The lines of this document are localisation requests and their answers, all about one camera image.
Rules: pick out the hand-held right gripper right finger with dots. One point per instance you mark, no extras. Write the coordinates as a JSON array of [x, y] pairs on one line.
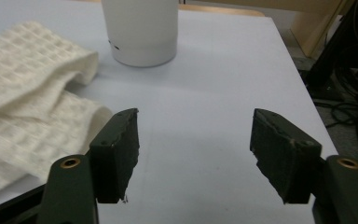
[[284, 155]]

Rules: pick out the pale table mat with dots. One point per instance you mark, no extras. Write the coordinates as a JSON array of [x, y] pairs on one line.
[[205, 90]]

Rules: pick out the white cylindrical container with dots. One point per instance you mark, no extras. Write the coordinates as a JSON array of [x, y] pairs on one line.
[[141, 31]]

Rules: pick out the beige wooden cabinet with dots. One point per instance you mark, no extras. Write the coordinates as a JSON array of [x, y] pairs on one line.
[[317, 18]]

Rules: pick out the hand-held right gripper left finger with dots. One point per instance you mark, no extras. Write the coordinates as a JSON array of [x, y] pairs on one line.
[[115, 155]]

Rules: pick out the black metal stand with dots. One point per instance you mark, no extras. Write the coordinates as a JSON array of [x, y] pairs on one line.
[[338, 56]]

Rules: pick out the white waffle cloth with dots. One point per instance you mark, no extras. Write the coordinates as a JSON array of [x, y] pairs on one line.
[[24, 102]]

